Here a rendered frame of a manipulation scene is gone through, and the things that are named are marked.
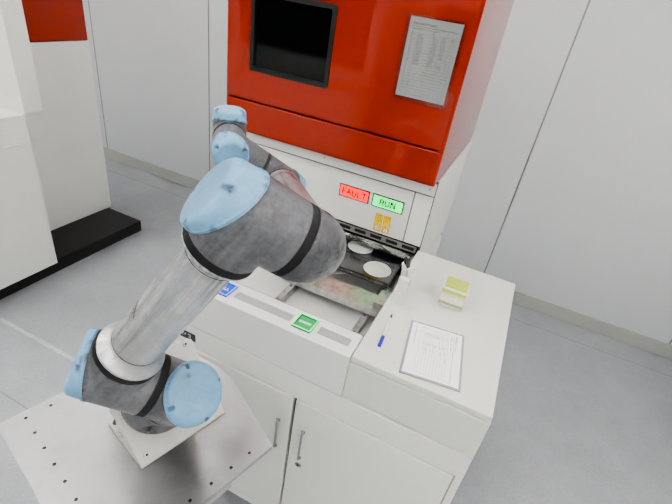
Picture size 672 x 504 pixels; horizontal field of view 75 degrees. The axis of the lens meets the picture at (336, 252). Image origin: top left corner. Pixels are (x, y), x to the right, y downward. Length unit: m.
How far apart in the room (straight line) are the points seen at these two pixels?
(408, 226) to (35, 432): 1.19
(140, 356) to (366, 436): 0.70
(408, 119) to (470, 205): 1.74
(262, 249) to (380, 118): 0.94
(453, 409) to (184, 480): 0.60
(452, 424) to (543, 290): 2.27
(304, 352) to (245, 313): 0.19
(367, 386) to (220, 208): 0.72
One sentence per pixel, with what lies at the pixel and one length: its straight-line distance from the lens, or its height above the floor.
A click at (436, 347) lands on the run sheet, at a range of 1.19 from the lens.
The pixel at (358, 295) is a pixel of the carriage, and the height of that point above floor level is 0.88.
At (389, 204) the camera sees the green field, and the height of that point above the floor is 1.10.
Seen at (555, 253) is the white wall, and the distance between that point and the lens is 3.18.
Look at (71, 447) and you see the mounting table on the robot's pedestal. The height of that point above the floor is 0.82.
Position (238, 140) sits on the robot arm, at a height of 1.44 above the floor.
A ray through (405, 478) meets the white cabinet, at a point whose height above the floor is 0.63.
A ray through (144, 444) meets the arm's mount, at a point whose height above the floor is 0.85.
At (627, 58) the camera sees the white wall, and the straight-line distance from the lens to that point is 2.90.
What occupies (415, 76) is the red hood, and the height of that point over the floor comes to 1.53.
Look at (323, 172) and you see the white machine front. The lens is 1.62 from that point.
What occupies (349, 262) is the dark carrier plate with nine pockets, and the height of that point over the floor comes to 0.90.
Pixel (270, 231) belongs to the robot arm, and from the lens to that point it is 0.55.
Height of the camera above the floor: 1.73
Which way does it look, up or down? 31 degrees down
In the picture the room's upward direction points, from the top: 10 degrees clockwise
